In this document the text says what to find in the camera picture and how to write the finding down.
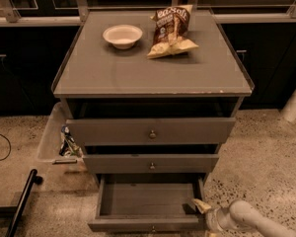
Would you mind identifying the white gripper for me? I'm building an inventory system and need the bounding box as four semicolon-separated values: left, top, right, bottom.
192;198;223;237

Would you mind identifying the grey bottom drawer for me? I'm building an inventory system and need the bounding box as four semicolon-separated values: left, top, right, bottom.
89;173;205;233

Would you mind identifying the grey drawer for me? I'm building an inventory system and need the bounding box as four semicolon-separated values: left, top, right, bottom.
89;173;205;233
66;118;236;146
83;154;219;174

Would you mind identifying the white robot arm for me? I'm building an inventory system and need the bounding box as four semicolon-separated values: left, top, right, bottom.
192;198;296;237

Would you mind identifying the grey top drawer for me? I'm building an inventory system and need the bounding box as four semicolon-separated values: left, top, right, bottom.
66;118;236;146

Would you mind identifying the grey middle drawer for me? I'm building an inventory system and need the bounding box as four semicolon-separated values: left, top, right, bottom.
83;154;219;174

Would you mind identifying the grey drawer cabinet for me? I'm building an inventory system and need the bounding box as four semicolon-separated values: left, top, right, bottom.
51;9;256;196

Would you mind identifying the white pole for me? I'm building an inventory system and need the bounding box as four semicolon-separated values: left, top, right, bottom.
280;75;296;122

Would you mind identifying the crumpled snack wrapper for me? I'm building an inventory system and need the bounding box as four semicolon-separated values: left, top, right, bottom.
59;125;82;157

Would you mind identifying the clear plastic bin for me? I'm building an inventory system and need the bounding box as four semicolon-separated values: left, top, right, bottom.
37;103;86;172

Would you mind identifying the black metal bar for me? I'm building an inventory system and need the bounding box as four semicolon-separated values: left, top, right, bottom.
0;169;43;237

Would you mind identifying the brown chip bag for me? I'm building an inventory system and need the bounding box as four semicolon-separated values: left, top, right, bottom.
147;5;198;59

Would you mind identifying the white paper bowl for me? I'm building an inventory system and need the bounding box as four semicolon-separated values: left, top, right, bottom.
103;25;143;49

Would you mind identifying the metal railing frame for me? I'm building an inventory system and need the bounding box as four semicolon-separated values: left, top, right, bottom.
0;0;296;28

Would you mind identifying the black cable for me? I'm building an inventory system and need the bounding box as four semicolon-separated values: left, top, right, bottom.
0;128;12;162

